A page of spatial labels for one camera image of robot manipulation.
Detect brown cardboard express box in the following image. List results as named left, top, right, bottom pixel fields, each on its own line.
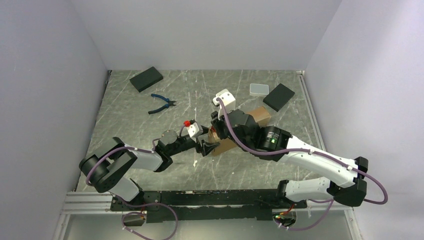
left=207, top=106, right=272, bottom=156

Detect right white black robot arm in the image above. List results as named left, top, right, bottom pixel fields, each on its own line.
left=210, top=109, right=368, bottom=208

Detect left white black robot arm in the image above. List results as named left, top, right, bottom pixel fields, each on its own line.
left=78, top=130, right=219, bottom=210

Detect translucent white plastic box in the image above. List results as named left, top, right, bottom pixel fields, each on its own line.
left=249, top=83, right=270, bottom=97

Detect right black foam block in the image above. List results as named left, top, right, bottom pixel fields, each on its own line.
left=263, top=83, right=295, bottom=112

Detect black foam block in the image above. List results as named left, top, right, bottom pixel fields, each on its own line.
left=263, top=83, right=295, bottom=112
left=129, top=66, right=164, bottom=93

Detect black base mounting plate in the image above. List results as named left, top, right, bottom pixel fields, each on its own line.
left=110, top=189, right=307, bottom=223

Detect left black foam block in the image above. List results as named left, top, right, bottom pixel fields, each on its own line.
left=129, top=66, right=164, bottom=93

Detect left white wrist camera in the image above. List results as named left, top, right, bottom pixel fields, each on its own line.
left=183, top=119, right=204, bottom=139

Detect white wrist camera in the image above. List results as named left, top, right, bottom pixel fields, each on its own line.
left=212, top=88, right=236, bottom=111
left=183, top=119, right=204, bottom=139

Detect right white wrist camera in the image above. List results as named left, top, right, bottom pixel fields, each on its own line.
left=212, top=88, right=236, bottom=111

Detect blue handled pliers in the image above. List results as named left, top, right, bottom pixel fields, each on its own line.
left=147, top=93, right=177, bottom=116

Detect aluminium frame rail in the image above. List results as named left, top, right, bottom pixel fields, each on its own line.
left=52, top=70, right=355, bottom=240

